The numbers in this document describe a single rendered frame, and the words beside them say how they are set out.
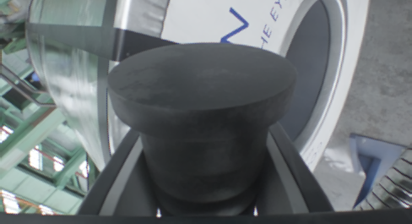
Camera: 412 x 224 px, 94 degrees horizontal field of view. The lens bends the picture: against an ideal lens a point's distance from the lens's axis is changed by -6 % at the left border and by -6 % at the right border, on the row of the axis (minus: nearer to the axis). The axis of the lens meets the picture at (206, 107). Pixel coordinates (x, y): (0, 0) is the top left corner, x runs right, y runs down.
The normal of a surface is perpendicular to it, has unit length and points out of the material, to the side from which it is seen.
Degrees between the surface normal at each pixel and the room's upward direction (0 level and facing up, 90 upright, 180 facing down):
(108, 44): 47
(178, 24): 90
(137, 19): 89
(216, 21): 90
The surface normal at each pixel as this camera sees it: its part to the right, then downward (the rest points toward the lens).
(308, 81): -0.71, 0.06
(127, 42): 0.66, 0.29
